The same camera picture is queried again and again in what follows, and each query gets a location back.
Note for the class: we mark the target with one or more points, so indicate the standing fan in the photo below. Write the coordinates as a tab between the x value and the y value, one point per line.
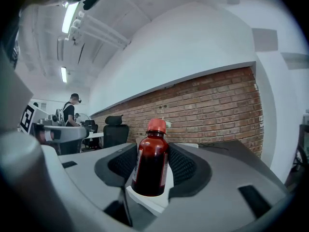
84	117

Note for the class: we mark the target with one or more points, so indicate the ceiling tube light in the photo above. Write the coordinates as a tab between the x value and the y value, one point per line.
70	17
64	74

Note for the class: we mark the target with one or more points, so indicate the green vase white flowers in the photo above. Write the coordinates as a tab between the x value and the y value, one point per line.
168	123

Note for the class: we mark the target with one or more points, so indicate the white ceiling pipe bundle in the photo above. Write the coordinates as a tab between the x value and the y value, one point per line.
101	30

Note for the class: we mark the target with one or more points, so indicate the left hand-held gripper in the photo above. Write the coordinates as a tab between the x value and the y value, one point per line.
30	117

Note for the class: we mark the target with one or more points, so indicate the black office chair with headrest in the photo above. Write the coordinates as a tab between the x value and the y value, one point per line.
90	129
116	134

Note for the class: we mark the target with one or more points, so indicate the dark grey table white legs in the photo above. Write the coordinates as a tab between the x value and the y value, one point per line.
241	149

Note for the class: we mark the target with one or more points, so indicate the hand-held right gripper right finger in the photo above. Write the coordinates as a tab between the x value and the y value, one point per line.
222	178

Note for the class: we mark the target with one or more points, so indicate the black chair patterned cushion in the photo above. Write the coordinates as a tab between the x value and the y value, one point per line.
301	153

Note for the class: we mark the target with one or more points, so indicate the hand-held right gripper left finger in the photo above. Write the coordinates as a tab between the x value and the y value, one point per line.
96	175

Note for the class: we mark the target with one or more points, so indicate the dark red bottle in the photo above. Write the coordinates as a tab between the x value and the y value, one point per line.
150	168

